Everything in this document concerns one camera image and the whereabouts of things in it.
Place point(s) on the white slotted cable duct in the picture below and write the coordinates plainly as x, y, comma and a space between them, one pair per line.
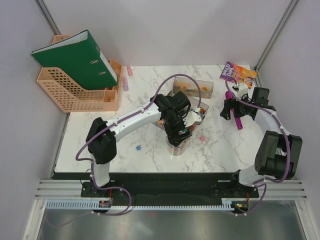
90, 204

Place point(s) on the clear bin opaque star candies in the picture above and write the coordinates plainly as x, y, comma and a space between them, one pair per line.
160, 124

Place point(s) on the green lever arch binder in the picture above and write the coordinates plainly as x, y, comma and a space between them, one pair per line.
81, 58

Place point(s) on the pink marker pen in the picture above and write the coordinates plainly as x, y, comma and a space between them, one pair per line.
125, 83
129, 71

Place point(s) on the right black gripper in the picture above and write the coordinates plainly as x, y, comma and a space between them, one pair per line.
229, 104

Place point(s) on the clear bin lollipops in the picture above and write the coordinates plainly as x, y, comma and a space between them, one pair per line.
203, 108

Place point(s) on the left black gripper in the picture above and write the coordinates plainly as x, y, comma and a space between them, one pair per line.
173, 135

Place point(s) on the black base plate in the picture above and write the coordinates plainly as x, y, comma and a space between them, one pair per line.
171, 188

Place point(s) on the clear bin popsicle candies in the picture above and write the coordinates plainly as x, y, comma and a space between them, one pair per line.
189, 88

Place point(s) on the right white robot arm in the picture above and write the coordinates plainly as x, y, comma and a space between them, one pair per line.
278, 154

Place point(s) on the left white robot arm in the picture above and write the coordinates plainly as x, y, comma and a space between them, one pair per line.
103, 136

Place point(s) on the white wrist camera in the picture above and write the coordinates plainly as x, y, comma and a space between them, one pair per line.
240, 90
193, 117

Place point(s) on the peach plastic file rack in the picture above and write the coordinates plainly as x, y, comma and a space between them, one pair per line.
71, 97

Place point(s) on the Roald Dahl paperback book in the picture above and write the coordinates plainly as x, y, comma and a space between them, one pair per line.
237, 74

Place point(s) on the magenta plastic scoop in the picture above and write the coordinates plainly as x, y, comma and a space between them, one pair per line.
237, 119

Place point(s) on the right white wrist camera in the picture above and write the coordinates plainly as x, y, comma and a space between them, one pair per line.
240, 90

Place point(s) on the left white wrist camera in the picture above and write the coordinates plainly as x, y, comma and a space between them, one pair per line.
193, 117

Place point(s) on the aluminium rail frame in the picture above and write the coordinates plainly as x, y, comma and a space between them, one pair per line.
292, 190

